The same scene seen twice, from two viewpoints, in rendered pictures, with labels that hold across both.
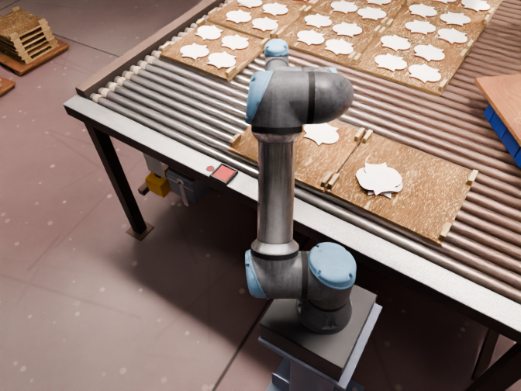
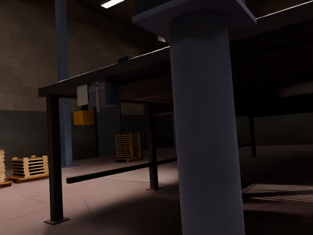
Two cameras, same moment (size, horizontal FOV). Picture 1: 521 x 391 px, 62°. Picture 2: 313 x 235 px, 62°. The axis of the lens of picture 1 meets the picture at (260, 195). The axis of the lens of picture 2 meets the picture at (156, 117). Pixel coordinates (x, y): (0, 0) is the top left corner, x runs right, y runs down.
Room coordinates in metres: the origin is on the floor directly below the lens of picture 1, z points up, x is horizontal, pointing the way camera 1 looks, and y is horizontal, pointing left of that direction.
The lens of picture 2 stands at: (-0.23, -0.04, 0.54)
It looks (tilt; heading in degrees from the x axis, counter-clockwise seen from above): 4 degrees up; 2
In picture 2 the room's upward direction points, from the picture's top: 4 degrees counter-clockwise
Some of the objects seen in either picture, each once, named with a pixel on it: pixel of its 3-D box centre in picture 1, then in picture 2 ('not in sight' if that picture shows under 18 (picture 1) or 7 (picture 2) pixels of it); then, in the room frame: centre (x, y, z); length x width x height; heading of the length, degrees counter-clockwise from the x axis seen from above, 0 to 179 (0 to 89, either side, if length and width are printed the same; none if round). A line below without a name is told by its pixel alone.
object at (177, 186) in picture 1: (188, 182); (103, 96); (1.19, 0.29, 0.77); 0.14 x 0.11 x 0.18; 53
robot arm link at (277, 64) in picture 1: (282, 79); not in sight; (1.12, -0.09, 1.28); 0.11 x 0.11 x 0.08; 86
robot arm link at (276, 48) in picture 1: (276, 59); not in sight; (1.22, -0.08, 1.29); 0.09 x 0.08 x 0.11; 176
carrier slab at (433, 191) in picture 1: (401, 183); not in sight; (0.98, -0.49, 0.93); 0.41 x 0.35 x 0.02; 53
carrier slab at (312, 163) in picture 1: (297, 141); not in sight; (1.22, -0.15, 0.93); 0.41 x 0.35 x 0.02; 54
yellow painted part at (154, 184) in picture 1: (156, 171); (83, 105); (1.30, 0.44, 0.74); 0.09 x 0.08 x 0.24; 53
